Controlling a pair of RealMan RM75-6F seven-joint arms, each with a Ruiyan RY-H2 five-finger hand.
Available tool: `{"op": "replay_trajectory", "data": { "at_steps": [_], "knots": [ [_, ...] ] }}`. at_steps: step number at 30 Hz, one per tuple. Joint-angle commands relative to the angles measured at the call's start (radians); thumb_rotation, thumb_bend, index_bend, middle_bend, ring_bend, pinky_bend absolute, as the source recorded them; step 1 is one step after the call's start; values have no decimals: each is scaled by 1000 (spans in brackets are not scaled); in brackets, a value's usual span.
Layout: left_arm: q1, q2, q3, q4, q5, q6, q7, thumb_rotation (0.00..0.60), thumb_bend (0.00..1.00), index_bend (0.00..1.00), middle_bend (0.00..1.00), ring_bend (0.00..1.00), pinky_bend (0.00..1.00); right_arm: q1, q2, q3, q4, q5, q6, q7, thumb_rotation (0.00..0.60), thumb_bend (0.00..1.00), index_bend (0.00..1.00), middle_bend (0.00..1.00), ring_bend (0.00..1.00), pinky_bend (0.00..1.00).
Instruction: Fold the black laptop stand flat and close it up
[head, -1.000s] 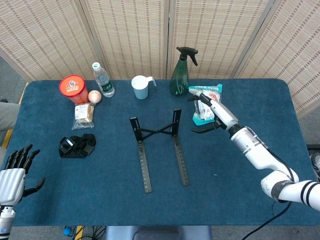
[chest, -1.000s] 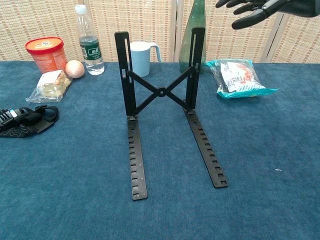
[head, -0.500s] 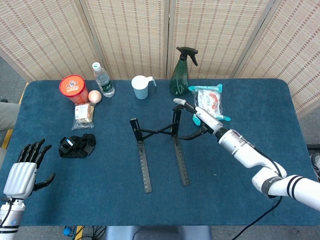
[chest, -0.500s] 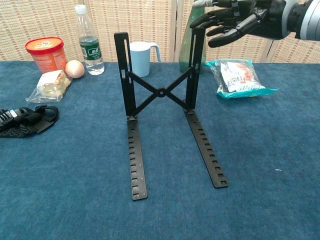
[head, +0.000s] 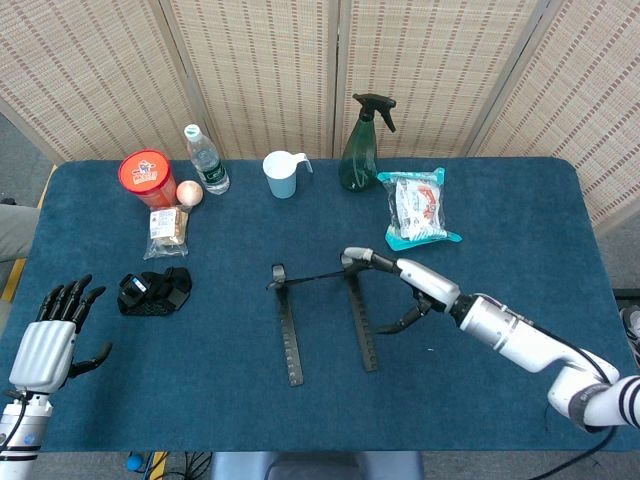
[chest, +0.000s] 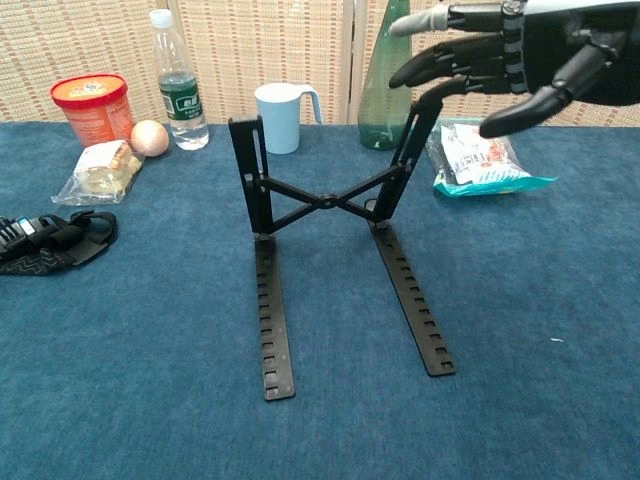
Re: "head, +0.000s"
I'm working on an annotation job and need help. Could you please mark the person leg grey trousers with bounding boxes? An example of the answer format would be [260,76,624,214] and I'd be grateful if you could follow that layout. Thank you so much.
[0,202,41,264]

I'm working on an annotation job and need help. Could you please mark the clear water bottle green label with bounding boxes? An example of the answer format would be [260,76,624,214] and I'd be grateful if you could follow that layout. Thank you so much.
[183,123,231,196]

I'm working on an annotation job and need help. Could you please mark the light blue cup with handle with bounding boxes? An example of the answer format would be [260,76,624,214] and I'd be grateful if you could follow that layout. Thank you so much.
[262,150,315,200]

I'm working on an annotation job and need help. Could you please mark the teal snack package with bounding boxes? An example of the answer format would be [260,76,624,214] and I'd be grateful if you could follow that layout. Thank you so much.
[376,167,464,254]

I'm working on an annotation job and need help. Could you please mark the beige onion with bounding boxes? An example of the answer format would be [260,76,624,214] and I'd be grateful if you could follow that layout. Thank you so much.
[175,179,205,207]

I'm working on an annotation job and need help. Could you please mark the black strap brace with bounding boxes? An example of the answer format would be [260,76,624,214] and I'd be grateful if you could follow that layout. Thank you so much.
[116,266,194,317]

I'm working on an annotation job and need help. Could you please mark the blue carpet table cover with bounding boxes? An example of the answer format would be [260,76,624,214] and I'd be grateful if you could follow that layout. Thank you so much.
[2,157,632,454]

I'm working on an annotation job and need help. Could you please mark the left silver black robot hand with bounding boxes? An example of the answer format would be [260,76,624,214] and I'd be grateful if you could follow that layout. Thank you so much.
[8,273,114,394]

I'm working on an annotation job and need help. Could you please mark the woven folding screen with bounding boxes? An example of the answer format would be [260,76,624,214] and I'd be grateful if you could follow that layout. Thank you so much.
[0,0,640,236]

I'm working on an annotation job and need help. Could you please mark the clear bag of pastries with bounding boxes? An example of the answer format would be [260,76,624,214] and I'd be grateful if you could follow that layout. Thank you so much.
[142,205,191,261]

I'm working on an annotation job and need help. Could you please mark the dark shoe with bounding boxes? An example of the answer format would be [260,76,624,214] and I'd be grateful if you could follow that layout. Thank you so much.
[619,305,640,369]

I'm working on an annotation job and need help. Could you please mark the black folding laptop stand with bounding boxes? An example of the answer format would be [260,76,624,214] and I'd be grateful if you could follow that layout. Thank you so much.
[265,252,380,387]

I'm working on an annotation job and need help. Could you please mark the green spray bottle black trigger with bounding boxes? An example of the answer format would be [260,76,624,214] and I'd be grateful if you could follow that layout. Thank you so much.
[338,92,398,193]

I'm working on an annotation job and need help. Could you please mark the red snack canister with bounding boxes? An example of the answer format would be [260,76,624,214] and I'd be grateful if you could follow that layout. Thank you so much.
[117,149,179,210]

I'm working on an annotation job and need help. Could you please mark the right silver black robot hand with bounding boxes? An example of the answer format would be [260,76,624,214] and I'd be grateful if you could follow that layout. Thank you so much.
[341,246,461,336]

